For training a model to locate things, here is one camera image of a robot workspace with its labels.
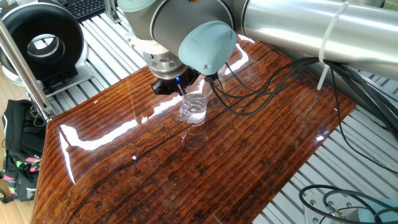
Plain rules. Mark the black keyboard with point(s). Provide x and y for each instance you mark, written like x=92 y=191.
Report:
x=87 y=7

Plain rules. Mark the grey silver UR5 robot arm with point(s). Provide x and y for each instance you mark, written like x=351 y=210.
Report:
x=311 y=28

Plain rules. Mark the black round duct fan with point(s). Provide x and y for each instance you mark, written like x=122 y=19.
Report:
x=18 y=28

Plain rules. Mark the black backpack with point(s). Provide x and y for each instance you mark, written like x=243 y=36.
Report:
x=21 y=130

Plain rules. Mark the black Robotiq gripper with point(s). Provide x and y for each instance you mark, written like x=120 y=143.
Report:
x=174 y=83

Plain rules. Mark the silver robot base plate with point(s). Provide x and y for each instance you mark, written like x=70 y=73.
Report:
x=312 y=214

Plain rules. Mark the glossy wood grain board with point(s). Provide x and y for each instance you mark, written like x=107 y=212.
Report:
x=186 y=174

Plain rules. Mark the aluminium frame post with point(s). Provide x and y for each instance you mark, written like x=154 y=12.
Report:
x=112 y=12
x=21 y=68

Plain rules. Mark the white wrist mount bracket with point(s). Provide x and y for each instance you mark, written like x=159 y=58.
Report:
x=146 y=46

